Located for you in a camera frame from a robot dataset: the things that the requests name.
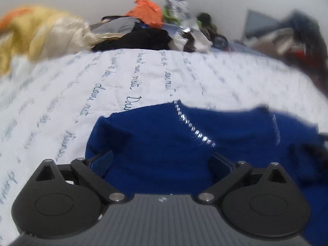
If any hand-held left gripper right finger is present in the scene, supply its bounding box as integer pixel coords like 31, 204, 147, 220
197, 152, 290, 205

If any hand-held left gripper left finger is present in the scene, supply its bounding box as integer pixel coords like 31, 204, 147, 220
33, 151, 126, 205

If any blue knit garment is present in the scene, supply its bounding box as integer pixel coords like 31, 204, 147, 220
86, 100, 328, 246

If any dark clothes pile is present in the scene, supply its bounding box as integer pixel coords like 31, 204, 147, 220
243, 10, 328, 95

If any white printed quilt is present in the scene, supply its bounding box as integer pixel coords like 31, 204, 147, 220
0, 48, 328, 246

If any silver crumpled wrapping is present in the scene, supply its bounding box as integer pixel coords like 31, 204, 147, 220
170, 26, 212, 52

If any grey cloth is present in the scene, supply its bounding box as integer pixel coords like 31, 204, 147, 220
90, 18, 140, 35

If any green and dark item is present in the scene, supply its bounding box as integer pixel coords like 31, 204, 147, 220
196, 13, 221, 41

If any grey flat board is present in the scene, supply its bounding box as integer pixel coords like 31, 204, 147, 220
242, 9, 282, 40

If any yellow blanket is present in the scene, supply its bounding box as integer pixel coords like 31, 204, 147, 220
0, 5, 103, 76

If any orange cloth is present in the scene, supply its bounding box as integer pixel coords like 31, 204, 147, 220
125, 0, 164, 28

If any white floral cloth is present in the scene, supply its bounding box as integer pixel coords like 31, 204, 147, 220
164, 0, 191, 26

